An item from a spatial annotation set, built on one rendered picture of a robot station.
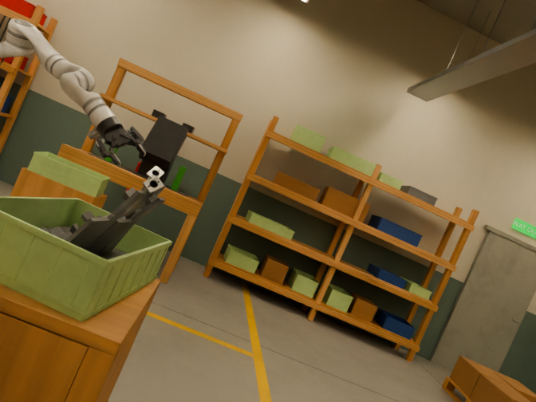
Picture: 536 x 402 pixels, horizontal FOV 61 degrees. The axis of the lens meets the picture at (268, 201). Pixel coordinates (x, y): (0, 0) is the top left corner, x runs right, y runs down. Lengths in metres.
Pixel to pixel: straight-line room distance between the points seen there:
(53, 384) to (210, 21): 5.74
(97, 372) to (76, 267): 0.27
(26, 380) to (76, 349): 0.14
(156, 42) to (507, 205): 5.50
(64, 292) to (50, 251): 0.11
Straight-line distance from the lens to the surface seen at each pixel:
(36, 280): 1.31
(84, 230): 1.28
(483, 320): 7.58
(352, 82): 6.64
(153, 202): 1.48
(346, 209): 5.97
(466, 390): 5.84
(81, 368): 1.28
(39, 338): 1.29
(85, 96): 1.57
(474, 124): 7.26
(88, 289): 1.26
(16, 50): 1.82
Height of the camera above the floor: 1.28
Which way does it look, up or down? 1 degrees down
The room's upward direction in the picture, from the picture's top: 24 degrees clockwise
